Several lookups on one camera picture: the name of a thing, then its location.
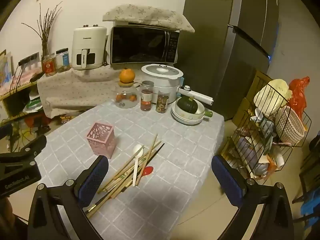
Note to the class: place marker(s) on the orange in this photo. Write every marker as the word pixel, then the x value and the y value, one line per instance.
pixel 127 75

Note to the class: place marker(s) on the pink perforated utensil holder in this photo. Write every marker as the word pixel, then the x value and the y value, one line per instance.
pixel 100 140

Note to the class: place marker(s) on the floral microwave cover cloth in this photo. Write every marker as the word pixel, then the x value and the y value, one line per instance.
pixel 145 13

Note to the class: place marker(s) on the grey refrigerator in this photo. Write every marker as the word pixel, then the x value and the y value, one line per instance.
pixel 212 42

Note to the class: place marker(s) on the white electric cooking pot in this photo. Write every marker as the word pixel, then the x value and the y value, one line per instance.
pixel 162 85

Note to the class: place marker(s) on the framed picture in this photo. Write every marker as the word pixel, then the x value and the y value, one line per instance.
pixel 5 67

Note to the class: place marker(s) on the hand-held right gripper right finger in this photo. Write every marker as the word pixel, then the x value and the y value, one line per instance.
pixel 227 180

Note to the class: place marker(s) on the black chopstick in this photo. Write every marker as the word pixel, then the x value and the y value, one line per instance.
pixel 100 202
pixel 157 150

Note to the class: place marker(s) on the red spice jar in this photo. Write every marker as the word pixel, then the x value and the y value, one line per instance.
pixel 146 97

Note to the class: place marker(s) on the floral tablecloth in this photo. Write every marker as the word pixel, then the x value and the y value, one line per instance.
pixel 75 90

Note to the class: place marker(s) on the bundle of wooden chopsticks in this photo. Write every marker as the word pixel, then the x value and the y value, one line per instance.
pixel 120 173

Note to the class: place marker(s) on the grey checked tablecloth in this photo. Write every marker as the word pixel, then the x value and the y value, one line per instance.
pixel 180 155

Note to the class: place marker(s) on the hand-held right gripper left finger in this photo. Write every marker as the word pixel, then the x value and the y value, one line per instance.
pixel 93 180

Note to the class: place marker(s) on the napa cabbage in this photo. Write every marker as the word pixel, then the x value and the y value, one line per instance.
pixel 270 95

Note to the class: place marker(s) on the cardboard box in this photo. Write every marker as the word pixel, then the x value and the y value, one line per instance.
pixel 260 80

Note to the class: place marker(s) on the glass teapot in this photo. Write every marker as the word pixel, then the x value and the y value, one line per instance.
pixel 126 101

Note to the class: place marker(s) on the red plastic bag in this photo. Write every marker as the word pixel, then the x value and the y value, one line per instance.
pixel 298 90

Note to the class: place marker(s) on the dried branch bouquet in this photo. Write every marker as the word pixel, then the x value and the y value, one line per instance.
pixel 45 30

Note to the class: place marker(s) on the red plastic spoon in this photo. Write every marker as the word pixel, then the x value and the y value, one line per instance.
pixel 148 170

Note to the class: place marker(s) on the white plastic spoon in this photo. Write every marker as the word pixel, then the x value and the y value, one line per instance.
pixel 138 151

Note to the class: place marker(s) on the white air fryer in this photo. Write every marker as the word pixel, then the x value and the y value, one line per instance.
pixel 87 42

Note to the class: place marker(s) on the red label jar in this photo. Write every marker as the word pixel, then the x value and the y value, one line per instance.
pixel 49 66

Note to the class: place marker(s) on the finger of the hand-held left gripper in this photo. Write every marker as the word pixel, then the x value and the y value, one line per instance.
pixel 32 146

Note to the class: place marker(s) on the green squash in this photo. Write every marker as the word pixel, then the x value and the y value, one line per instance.
pixel 187 105

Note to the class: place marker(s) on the blue label jar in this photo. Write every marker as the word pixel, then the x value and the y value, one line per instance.
pixel 63 60

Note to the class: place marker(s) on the woven basket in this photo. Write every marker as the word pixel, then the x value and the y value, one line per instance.
pixel 290 127

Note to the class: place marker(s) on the black microwave oven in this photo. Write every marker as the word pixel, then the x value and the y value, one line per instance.
pixel 140 45

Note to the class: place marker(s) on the black power strip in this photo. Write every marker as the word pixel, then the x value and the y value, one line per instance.
pixel 28 58

